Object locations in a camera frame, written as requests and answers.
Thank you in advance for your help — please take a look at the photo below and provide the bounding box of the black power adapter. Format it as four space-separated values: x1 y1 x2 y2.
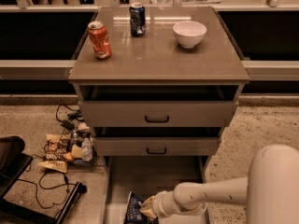
61 119 75 131

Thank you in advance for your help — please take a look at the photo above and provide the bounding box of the middle drawer with handle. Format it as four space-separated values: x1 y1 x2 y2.
94 127 221 156

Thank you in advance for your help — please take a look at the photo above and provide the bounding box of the top drawer with handle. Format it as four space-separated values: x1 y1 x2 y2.
79 85 238 128

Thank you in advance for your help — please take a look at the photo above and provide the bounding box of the yellow snack bag on floor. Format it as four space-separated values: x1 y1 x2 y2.
38 161 67 174

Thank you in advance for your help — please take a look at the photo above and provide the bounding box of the white bowl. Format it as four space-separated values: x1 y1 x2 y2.
173 21 207 49

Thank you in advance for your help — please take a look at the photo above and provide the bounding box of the blue chip bag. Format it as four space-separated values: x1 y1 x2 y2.
123 192 159 224

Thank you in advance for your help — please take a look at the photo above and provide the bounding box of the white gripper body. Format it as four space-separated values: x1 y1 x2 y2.
151 191 180 218

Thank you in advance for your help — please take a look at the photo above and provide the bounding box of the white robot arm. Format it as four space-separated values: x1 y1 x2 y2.
141 145 299 224

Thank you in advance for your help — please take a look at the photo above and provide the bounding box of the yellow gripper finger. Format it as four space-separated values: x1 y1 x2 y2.
140 195 155 208
140 208 157 219

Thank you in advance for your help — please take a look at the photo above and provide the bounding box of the grey drawer cabinet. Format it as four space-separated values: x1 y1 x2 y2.
67 6 251 161

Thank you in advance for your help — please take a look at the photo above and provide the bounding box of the orange soda can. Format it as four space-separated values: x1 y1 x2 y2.
88 21 112 60

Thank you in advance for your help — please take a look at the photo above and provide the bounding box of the clear plastic water bottle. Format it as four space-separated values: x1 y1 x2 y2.
81 138 93 161

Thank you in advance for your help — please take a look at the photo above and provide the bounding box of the wire basket of snacks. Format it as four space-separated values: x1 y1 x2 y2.
44 122 96 167

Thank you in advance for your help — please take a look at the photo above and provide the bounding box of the black cable on floor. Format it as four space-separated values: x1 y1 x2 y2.
17 168 78 211

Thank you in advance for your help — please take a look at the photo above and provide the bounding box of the drawer with handle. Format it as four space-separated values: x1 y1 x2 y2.
94 127 221 156
79 85 238 128

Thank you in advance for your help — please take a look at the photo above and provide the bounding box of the open bottom drawer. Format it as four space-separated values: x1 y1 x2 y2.
100 156 206 224

